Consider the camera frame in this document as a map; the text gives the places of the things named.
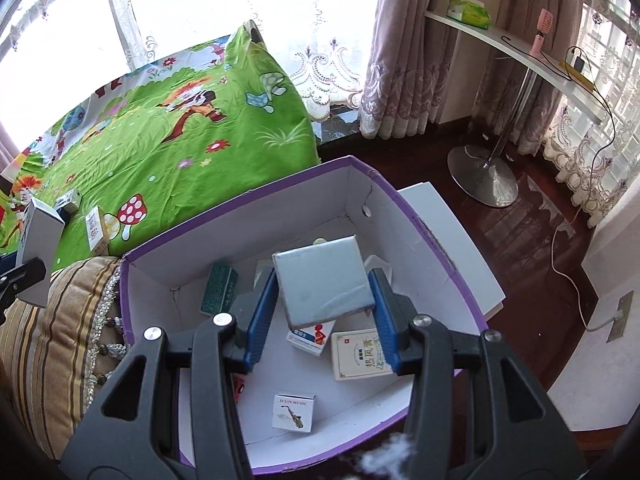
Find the green tissue pack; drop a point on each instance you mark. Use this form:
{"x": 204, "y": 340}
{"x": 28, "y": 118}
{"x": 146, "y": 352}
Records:
{"x": 470, "y": 15}

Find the striped tasselled cushion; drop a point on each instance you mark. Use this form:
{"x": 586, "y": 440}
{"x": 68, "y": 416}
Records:
{"x": 50, "y": 350}

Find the purple cardboard box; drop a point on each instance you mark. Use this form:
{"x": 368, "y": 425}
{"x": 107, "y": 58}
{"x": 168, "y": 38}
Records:
{"x": 320, "y": 195}

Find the white side table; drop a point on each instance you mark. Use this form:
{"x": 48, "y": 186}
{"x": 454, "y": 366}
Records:
{"x": 505, "y": 42}

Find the black charger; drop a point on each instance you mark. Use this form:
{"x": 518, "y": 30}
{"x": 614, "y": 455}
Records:
{"x": 579, "y": 63}

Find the yellow white small box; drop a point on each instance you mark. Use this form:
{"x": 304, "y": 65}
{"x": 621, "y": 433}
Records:
{"x": 97, "y": 230}

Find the plain tall white box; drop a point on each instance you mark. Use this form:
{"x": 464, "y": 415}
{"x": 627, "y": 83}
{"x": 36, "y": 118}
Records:
{"x": 40, "y": 245}

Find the yellow power strip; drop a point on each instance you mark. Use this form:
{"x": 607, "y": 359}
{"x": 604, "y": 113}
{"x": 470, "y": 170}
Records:
{"x": 582, "y": 79}

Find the white saxophone print box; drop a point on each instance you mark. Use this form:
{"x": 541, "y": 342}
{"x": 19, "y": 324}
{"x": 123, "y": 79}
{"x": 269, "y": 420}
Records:
{"x": 292, "y": 412}

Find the teal patterned box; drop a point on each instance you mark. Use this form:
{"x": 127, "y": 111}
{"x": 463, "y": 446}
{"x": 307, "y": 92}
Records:
{"x": 217, "y": 290}

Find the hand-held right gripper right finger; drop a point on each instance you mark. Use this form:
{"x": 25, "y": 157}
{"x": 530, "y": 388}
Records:
{"x": 386, "y": 325}

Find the pink hairbrush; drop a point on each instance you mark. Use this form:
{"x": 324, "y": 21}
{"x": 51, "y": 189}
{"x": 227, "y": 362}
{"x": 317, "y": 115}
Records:
{"x": 544, "y": 20}

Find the embroidered lace window curtain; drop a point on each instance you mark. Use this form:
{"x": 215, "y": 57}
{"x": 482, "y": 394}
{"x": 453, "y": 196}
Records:
{"x": 600, "y": 125}

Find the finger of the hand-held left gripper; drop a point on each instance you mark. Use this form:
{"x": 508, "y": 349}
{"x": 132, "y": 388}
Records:
{"x": 25, "y": 275}

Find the red toy car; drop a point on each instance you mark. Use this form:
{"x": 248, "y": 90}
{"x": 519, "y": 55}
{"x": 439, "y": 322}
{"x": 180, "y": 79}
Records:
{"x": 239, "y": 390}

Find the green white barcode box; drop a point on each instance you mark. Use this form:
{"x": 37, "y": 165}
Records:
{"x": 70, "y": 202}

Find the wall outlet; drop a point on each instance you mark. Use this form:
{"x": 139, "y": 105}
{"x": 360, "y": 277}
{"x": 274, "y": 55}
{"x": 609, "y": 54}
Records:
{"x": 622, "y": 320}

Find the white plastic hook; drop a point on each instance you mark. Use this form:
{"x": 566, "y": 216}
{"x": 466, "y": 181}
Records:
{"x": 380, "y": 266}

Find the cream box with green print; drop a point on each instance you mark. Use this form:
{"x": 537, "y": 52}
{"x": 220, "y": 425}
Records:
{"x": 357, "y": 355}

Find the green cartoon printed blanket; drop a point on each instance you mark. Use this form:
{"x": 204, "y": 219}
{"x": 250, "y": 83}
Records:
{"x": 175, "y": 160}

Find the silver box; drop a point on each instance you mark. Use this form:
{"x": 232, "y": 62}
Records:
{"x": 322, "y": 280}

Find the white red blue box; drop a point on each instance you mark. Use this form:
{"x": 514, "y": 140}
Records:
{"x": 305, "y": 342}

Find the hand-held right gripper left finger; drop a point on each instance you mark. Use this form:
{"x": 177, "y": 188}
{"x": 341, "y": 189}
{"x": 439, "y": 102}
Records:
{"x": 260, "y": 325}

